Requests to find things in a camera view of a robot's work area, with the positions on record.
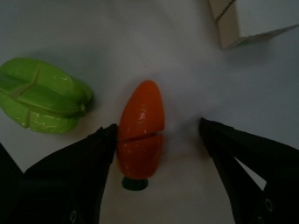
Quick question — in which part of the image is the white toy knife block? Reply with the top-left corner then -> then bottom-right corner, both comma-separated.
206,0 -> 299,50

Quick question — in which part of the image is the orange toy carrot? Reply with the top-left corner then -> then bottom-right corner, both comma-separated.
114,79 -> 165,193

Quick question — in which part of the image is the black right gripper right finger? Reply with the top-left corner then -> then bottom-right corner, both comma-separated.
198,116 -> 299,224

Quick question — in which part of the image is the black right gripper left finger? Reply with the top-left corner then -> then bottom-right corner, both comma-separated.
0,123 -> 118,224

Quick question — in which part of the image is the green toy cabbage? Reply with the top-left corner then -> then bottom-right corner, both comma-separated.
0,57 -> 94,136

